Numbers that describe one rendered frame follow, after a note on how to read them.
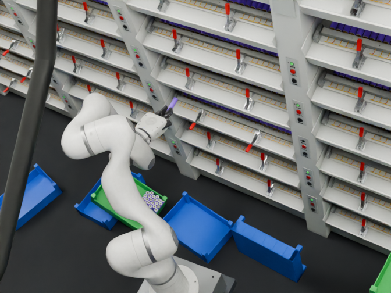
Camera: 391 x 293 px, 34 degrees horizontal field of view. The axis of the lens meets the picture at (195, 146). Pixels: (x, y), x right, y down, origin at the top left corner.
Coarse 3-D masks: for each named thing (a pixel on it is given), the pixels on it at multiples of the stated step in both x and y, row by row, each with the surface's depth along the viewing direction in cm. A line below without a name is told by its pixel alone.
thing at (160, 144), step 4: (80, 108) 327; (136, 124) 315; (160, 136) 308; (164, 136) 307; (156, 140) 308; (160, 140) 307; (164, 140) 306; (152, 144) 308; (156, 144) 307; (160, 144) 306; (164, 144) 306; (152, 148) 309; (156, 148) 307; (160, 148) 306; (164, 148) 305; (168, 148) 304; (164, 152) 304; (168, 152) 303; (172, 156) 301
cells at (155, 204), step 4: (148, 192) 298; (152, 192) 298; (144, 196) 297; (148, 196) 297; (152, 196) 297; (156, 196) 297; (144, 200) 296; (148, 200) 296; (152, 200) 296; (156, 200) 297; (160, 200) 297; (148, 204) 295; (152, 204) 296; (156, 204) 296; (160, 204) 296; (152, 208) 296; (156, 208) 295; (156, 212) 295
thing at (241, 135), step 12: (180, 108) 264; (192, 108) 262; (192, 120) 261; (204, 120) 258; (216, 120) 255; (228, 132) 252; (240, 132) 250; (252, 132) 248; (264, 144) 244; (276, 144) 242; (288, 144) 240; (288, 156) 239
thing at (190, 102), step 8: (192, 104) 259; (200, 104) 258; (216, 112) 254; (224, 112) 252; (232, 120) 251; (240, 120) 248; (256, 128) 245; (264, 128) 243; (280, 136) 240; (288, 136) 238
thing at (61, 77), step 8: (8, 0) 271; (8, 8) 278; (16, 8) 273; (24, 8) 274; (24, 16) 276; (32, 16) 279; (24, 24) 281; (24, 32) 287; (32, 48) 297; (56, 72) 304; (64, 72) 308; (64, 80) 310; (56, 88) 319; (72, 96) 319; (72, 104) 323; (80, 104) 326; (72, 112) 332
